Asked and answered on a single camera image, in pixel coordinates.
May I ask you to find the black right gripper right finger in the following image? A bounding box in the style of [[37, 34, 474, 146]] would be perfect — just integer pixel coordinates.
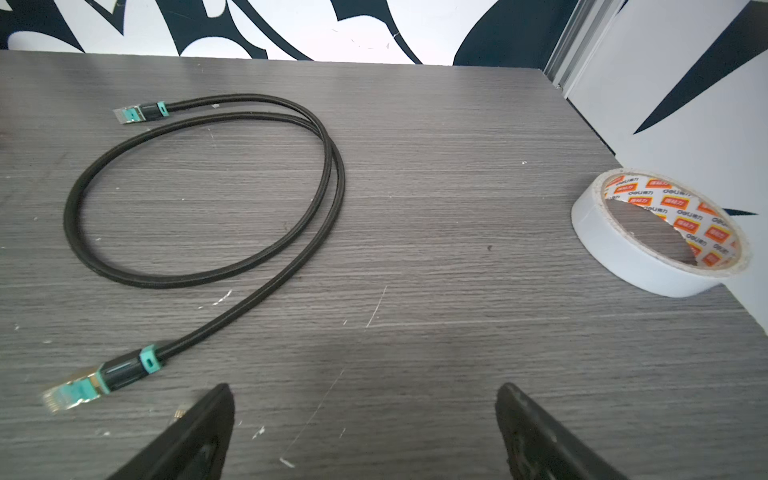
[[495, 382, 625, 479]]

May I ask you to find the white double-sided tape roll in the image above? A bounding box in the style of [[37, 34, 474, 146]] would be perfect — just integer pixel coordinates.
[[571, 168, 752, 298]]

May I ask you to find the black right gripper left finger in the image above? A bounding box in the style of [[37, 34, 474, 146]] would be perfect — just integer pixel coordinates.
[[110, 383, 235, 480]]

